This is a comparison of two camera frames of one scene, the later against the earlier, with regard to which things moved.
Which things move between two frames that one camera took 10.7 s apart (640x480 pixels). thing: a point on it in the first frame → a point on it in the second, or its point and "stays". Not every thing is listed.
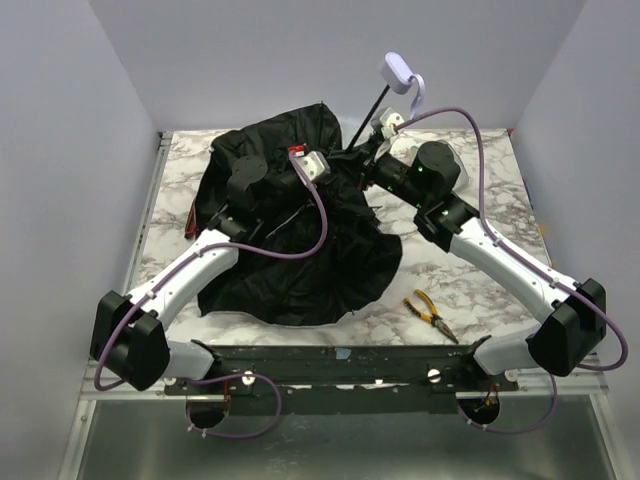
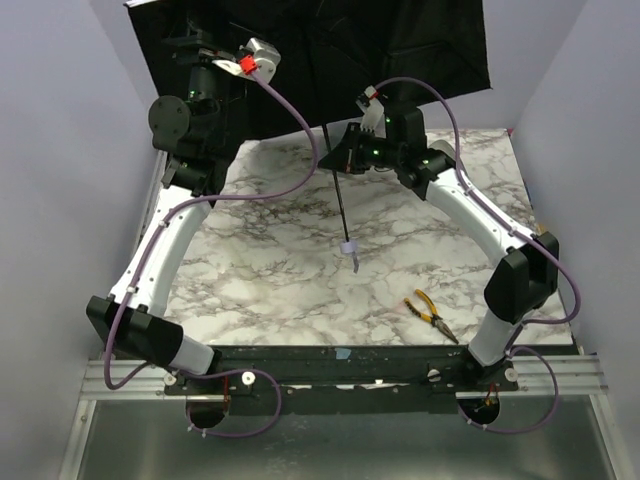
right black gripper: (368, 163) → (351, 155)
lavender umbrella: (310, 243) → (330, 53)
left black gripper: (329, 163) → (198, 55)
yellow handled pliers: (433, 319) stays
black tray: (355, 379) stays
